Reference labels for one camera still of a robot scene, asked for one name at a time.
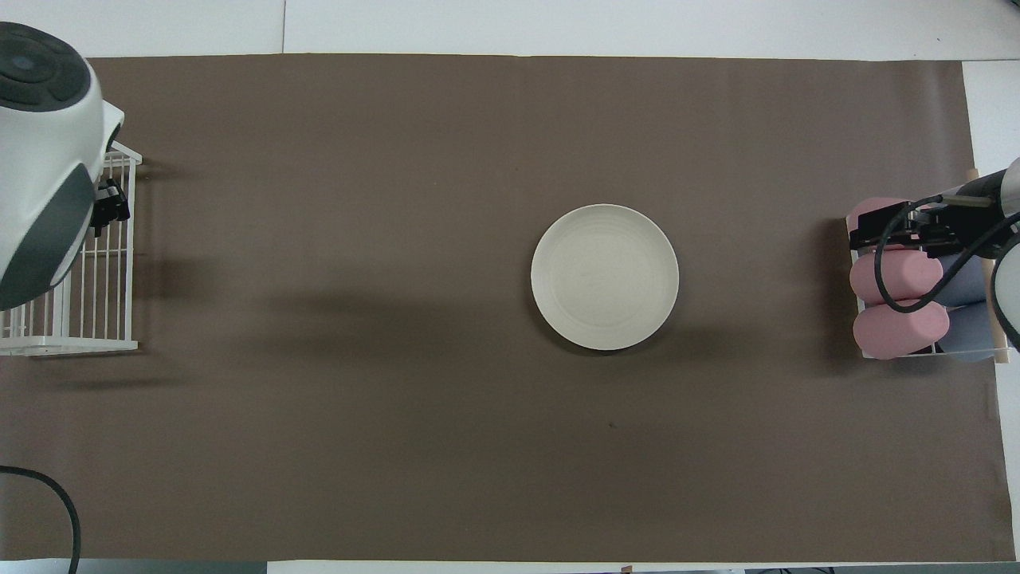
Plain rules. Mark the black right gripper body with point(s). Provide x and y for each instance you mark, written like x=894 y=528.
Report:
x=976 y=227

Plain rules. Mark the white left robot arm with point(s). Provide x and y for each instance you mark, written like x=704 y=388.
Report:
x=40 y=159

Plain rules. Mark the cream round plate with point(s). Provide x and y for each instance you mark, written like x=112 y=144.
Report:
x=605 y=277

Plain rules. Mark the blue cup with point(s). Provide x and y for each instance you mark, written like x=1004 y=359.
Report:
x=968 y=335
x=960 y=283

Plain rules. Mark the brown table mat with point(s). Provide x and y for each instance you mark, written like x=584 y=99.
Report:
x=319 y=446

